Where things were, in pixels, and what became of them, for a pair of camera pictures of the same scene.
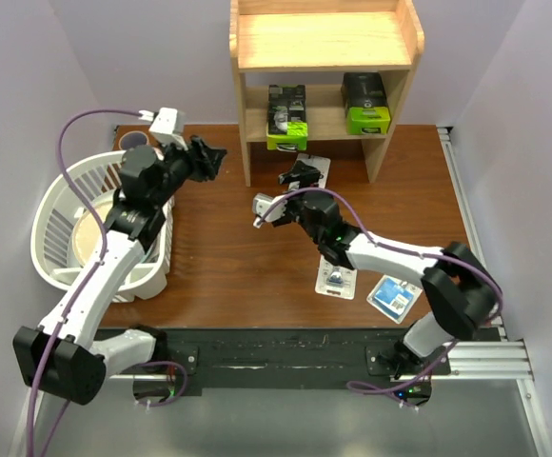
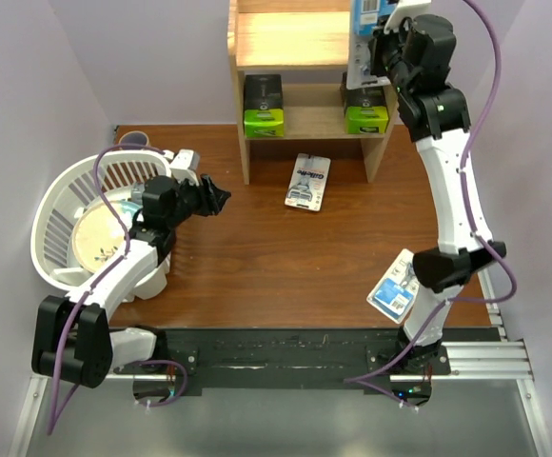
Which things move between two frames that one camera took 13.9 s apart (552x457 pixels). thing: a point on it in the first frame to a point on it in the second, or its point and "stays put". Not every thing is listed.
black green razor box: [366, 109] stays put
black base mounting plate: [301, 359] stays put
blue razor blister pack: [335, 281] to [365, 14]
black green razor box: [286, 129] to [264, 109]
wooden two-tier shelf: [315, 44] stays put
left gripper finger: [205, 148] to [209, 188]
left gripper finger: [212, 161] to [218, 199]
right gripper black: [301, 169] to [381, 39]
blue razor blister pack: [394, 297] stays put
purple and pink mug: [131, 139] stays put
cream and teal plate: [88, 238] stays put
